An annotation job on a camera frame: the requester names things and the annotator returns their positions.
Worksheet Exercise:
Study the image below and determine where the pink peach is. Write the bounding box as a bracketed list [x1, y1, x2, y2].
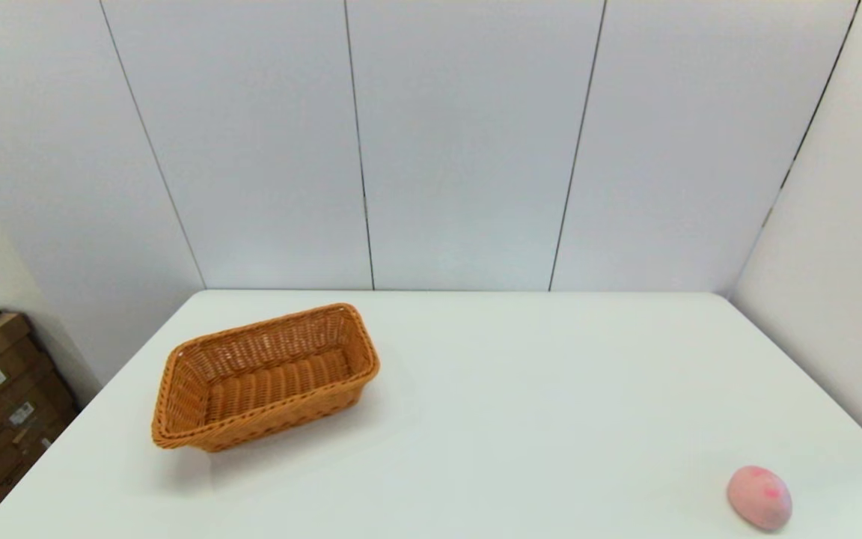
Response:
[726, 465, 793, 532]

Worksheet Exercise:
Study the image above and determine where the orange woven wicker basket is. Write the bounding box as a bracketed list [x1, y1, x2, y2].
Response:
[150, 302, 381, 453]

